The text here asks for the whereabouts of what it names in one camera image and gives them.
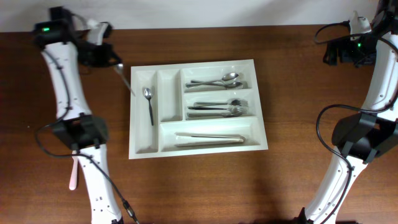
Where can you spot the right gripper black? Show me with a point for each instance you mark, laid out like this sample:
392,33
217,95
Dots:
346,55

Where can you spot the steel spoon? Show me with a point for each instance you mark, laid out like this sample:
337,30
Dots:
233,85
227,79

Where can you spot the pink plastic knife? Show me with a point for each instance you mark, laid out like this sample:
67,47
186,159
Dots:
74,174

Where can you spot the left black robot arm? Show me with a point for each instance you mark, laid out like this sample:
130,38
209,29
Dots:
64,49

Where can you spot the small steel teaspoon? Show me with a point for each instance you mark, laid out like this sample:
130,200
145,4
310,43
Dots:
119,68
148,96

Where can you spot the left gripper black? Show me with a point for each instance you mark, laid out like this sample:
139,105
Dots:
106,61

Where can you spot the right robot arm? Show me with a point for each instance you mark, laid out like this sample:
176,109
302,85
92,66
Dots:
372,130

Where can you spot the white plastic cutlery tray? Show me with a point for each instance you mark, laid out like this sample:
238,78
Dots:
170,102

